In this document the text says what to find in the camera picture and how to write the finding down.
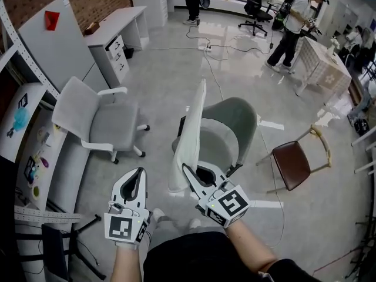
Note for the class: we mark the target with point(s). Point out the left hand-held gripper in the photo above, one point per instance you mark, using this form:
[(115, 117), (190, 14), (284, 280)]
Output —
[(120, 226)]

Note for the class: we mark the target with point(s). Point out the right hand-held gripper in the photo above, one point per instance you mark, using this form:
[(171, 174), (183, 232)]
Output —
[(232, 204)]

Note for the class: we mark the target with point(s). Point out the white cloth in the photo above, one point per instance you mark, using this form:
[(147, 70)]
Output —
[(191, 134)]

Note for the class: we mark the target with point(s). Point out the green armchair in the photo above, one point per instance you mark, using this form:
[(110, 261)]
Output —
[(235, 119)]

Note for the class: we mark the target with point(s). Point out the person's left forearm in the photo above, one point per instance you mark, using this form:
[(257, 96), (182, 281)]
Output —
[(126, 263)]

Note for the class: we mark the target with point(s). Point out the person's right forearm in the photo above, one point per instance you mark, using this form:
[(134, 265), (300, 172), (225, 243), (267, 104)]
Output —
[(249, 245)]

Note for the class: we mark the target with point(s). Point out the brown seat wooden chair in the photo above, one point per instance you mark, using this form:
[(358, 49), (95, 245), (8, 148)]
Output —
[(290, 163)]

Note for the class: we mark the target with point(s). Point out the person's left white shoe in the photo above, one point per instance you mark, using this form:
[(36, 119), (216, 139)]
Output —
[(159, 214)]

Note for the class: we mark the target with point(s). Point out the person's white shoe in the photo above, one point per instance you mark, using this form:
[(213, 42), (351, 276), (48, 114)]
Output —
[(159, 214), (195, 223)]

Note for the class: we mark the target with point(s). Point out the person's right white shoe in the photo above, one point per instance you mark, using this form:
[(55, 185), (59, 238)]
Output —
[(195, 223)]

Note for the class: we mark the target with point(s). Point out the black metal stand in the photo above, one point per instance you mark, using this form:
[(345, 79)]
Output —
[(86, 223)]

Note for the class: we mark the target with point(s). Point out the white curved table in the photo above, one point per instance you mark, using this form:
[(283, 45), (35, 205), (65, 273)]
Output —
[(63, 157)]

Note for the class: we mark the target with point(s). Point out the person's black shirt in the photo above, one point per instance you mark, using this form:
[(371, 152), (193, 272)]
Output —
[(191, 260)]

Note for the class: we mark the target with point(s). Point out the purple oval item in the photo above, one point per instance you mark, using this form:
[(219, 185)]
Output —
[(44, 162)]

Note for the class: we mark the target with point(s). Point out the green round item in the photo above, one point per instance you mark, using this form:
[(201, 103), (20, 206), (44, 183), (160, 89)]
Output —
[(36, 191)]

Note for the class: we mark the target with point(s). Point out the black monitor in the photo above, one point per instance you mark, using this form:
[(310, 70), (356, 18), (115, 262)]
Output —
[(54, 251)]

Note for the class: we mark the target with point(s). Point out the blue fluffy toy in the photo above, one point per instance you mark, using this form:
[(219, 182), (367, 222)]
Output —
[(21, 119)]

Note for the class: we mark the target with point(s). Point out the white power strip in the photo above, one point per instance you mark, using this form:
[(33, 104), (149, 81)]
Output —
[(205, 48)]

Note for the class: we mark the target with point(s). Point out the black box under desk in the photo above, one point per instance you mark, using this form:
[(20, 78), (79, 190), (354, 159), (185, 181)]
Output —
[(128, 53)]

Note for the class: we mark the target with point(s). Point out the grey partition panel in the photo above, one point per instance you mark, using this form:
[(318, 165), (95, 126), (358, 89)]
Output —
[(58, 54)]

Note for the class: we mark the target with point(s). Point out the table with checked cloth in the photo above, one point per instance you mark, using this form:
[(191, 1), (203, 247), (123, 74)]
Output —
[(323, 66)]

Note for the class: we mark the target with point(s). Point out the brown tissue box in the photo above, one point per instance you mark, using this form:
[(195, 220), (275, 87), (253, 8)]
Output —
[(92, 28)]

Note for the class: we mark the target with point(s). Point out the white desk with drawers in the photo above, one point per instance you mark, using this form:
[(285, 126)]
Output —
[(117, 22)]

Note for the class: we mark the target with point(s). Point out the perforated metal upright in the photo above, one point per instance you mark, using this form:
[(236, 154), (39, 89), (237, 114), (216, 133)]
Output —
[(28, 54)]

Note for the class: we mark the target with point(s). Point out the red paper piece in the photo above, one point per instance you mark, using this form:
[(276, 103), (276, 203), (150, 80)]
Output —
[(52, 20)]

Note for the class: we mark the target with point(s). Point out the white cabinet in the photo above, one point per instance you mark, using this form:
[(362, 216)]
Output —
[(152, 1)]

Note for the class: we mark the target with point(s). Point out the grey office chair white frame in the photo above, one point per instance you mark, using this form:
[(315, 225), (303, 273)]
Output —
[(111, 125)]

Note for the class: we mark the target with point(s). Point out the perforated metal rail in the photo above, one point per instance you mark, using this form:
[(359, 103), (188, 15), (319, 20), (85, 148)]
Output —
[(44, 215)]

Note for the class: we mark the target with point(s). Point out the white metal frame table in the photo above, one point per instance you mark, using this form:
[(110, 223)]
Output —
[(364, 137)]

